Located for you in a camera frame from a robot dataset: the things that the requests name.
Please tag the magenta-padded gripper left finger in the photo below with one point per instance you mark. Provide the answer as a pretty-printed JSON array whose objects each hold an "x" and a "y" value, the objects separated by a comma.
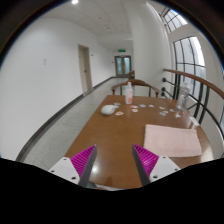
[{"x": 71, "y": 168}]

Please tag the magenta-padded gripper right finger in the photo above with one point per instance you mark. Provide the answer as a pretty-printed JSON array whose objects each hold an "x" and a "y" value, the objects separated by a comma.
[{"x": 156, "y": 168}]

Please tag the pink towel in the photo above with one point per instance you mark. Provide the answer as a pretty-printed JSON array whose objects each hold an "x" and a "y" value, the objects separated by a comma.
[{"x": 171, "y": 140}]

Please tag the small paper sticker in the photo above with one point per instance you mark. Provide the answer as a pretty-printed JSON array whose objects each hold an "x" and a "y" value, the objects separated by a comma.
[
  {"x": 163, "y": 113},
  {"x": 134, "y": 106},
  {"x": 162, "y": 108},
  {"x": 134, "y": 110},
  {"x": 151, "y": 106},
  {"x": 142, "y": 105}
]

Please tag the white paper card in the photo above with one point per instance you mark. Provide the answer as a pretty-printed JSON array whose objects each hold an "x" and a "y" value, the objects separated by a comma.
[{"x": 194, "y": 121}]

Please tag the small orange sticker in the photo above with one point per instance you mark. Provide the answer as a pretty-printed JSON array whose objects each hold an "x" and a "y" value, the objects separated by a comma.
[{"x": 119, "y": 113}]

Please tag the clear plastic drink bottle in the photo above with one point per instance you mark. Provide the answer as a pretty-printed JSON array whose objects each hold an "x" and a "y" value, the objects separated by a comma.
[{"x": 183, "y": 96}]

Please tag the white pump bottle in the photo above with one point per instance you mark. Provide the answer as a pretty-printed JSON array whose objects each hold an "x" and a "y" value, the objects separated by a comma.
[{"x": 129, "y": 95}]

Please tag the wooden armchair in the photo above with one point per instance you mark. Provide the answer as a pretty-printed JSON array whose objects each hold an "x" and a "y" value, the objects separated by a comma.
[{"x": 135, "y": 82}]

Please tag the wooden-topped black railing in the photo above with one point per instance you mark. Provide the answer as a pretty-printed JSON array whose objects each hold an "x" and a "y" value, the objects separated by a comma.
[{"x": 196, "y": 78}]

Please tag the beige side door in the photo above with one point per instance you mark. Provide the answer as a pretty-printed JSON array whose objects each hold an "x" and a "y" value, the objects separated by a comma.
[{"x": 85, "y": 68}]

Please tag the glass double door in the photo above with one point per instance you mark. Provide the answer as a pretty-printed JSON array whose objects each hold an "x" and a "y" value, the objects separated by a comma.
[{"x": 123, "y": 65}]

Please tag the tall black-framed window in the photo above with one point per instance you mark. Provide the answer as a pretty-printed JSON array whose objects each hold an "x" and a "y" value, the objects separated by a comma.
[{"x": 190, "y": 58}]

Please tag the green exit sign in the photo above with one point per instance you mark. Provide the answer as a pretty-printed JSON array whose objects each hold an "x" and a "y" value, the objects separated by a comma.
[{"x": 122, "y": 50}]

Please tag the high black-framed window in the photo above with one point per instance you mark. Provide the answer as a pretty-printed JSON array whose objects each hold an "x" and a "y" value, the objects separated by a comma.
[{"x": 175, "y": 19}]

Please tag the round ceiling light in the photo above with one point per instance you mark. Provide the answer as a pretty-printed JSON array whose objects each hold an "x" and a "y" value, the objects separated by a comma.
[{"x": 74, "y": 1}]

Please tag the white wall plate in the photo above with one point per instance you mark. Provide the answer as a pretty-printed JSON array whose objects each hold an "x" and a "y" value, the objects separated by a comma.
[{"x": 44, "y": 62}]

